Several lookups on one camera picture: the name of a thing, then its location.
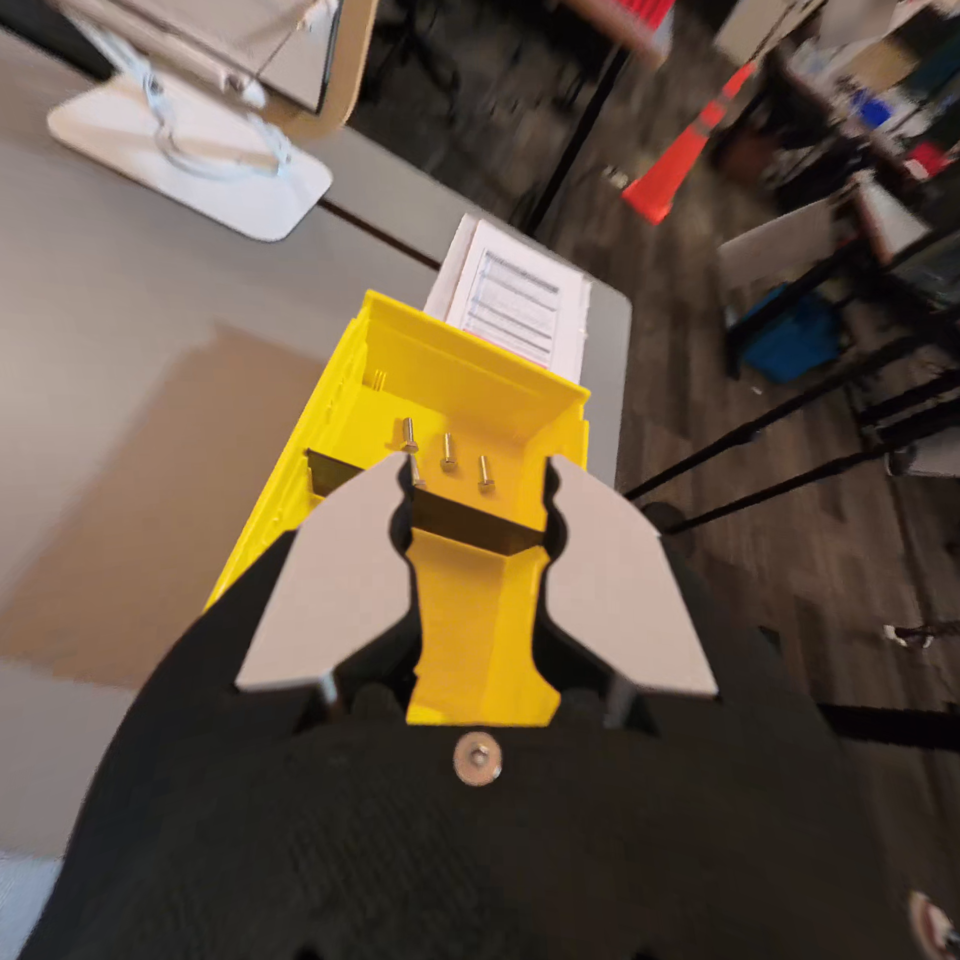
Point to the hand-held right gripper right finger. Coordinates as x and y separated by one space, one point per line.
626 600

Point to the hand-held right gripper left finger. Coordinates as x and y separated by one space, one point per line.
322 592

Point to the yellow plastic bin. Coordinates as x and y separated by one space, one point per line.
465 622

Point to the grey desk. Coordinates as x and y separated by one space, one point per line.
112 315

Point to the silver hex bolt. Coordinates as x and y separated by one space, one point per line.
418 477
485 474
409 435
448 452

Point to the black tripod stand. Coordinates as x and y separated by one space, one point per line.
750 435

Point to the blue floor bin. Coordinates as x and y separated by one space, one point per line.
787 345

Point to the white printed paper stack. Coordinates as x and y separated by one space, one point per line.
517 300

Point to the white panel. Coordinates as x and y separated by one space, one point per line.
780 244

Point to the orange traffic cone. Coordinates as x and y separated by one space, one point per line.
667 172

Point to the wooden table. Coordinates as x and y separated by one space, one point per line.
577 142

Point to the wooden backing board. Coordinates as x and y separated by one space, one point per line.
352 75

